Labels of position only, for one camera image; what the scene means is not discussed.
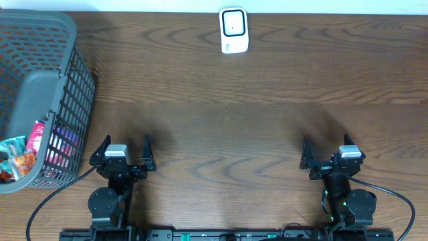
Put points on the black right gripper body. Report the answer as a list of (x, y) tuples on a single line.
[(322, 169)]

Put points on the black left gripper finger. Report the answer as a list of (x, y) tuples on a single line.
[(99, 153), (147, 156)]

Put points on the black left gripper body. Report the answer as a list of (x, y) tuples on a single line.
[(121, 169)]

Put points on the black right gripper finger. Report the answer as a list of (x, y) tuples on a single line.
[(307, 159), (348, 140)]

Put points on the purple red snack packet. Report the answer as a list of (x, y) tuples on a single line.
[(35, 139)]

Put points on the teal snack wrapper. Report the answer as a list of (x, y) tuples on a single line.
[(11, 148)]

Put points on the red white snack bar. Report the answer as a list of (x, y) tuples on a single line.
[(7, 177)]

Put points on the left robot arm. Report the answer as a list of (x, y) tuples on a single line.
[(110, 205)]

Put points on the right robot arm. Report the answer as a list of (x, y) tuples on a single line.
[(351, 210)]

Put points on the white barcode scanner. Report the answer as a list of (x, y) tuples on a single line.
[(234, 30)]

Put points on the grey plastic mesh basket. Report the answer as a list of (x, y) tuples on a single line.
[(45, 78)]

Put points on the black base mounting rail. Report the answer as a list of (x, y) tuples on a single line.
[(190, 235)]

